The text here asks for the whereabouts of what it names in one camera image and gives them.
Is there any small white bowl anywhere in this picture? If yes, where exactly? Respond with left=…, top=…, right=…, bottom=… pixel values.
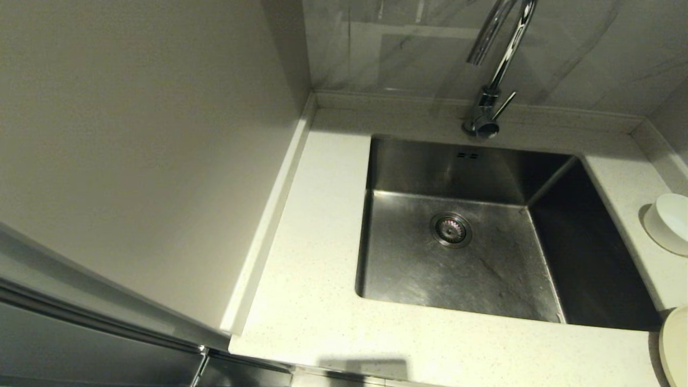
left=642, top=193, right=688, bottom=256

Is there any white round plate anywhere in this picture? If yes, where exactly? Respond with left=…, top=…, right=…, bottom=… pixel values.
left=658, top=306, right=688, bottom=387

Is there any stainless steel sink basin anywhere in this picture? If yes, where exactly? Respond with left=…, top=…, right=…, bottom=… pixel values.
left=355, top=134, right=664, bottom=331

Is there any round metal drain strainer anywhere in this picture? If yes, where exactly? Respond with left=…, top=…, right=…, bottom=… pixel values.
left=429, top=212, right=473, bottom=248

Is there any chrome gooseneck faucet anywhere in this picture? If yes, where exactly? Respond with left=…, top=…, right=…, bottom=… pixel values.
left=462, top=0, right=539, bottom=139

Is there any grey base cabinet front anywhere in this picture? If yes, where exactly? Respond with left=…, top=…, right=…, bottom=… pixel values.
left=200, top=350, right=294, bottom=387

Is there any tall grey metal appliance front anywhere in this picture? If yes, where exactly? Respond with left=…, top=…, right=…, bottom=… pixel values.
left=0, top=223, right=233, bottom=387

